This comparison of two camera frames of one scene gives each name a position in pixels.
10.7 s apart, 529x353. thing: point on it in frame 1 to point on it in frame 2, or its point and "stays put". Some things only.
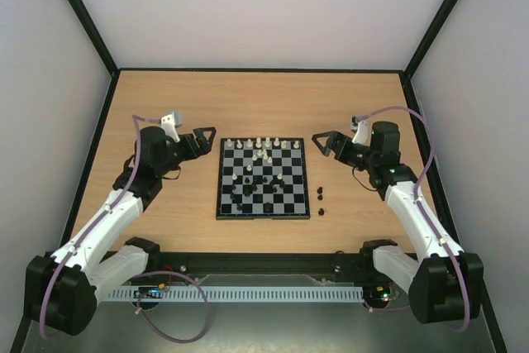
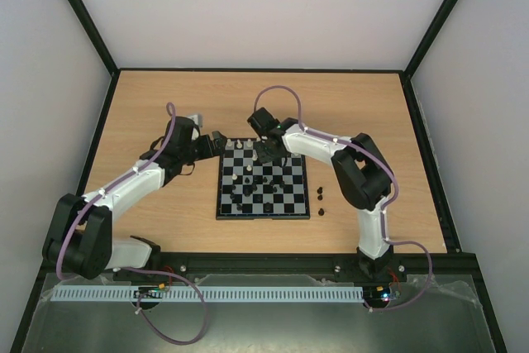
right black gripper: x=335 y=145 to x=267 y=151
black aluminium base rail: x=343 y=267 stays put
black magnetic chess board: x=262 y=178 stays put
